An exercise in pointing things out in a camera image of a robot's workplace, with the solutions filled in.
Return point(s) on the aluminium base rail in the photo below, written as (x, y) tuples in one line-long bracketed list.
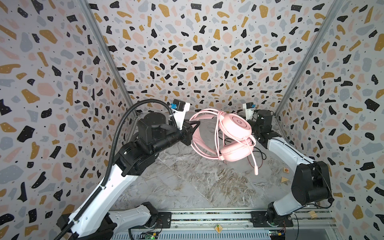
[(199, 224)]

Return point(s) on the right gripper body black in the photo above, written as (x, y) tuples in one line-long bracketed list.
[(256, 130)]

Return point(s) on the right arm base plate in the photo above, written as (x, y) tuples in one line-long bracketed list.
[(264, 219)]

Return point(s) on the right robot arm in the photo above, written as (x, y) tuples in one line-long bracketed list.
[(311, 183)]

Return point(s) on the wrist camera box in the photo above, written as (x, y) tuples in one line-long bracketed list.
[(180, 108), (249, 109)]

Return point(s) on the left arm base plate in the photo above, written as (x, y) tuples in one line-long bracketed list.
[(161, 220)]

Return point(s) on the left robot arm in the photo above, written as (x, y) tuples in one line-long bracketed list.
[(94, 220)]

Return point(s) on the wooden triangle block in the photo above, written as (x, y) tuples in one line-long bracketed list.
[(284, 180)]

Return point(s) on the pink headphones with cable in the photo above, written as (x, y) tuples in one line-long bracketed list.
[(233, 138)]

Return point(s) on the green circuit board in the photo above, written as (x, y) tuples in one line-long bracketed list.
[(149, 236)]

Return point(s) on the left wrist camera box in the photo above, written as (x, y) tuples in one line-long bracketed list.
[(180, 108)]

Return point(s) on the wooden block on rail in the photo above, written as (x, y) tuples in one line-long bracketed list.
[(313, 214)]

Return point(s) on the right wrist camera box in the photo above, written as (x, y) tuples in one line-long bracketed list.
[(249, 109)]

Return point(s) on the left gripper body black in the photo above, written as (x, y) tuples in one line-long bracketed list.
[(184, 135)]

